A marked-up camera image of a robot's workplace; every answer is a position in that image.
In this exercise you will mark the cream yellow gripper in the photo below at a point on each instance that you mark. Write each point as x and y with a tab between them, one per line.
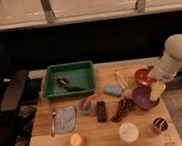
157	88

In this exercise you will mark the light blue towel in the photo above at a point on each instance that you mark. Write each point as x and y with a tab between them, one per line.
65	120

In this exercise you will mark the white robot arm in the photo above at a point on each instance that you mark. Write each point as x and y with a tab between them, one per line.
171	62

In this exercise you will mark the purple bowl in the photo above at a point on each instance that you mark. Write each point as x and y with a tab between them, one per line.
140	96

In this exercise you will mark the red bowl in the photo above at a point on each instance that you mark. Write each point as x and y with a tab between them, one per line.
141	77

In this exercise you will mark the bunch of dark grapes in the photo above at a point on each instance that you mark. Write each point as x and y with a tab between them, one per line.
124	106

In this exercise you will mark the small metal can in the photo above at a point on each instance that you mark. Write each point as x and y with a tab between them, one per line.
159	125

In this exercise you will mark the blue sponge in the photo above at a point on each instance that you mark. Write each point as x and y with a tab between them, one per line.
113	90

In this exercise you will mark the black rectangular block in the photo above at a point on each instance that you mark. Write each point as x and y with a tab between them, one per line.
101	112

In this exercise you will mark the red orange carrot toy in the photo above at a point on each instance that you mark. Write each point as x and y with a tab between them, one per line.
87	101

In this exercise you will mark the dark utensil in tray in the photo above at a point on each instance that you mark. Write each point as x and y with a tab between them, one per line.
63	82

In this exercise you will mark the green plastic tray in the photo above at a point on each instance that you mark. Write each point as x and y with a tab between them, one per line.
78	74

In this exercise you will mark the orange yellow apple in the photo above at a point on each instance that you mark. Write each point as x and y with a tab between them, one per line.
77	140

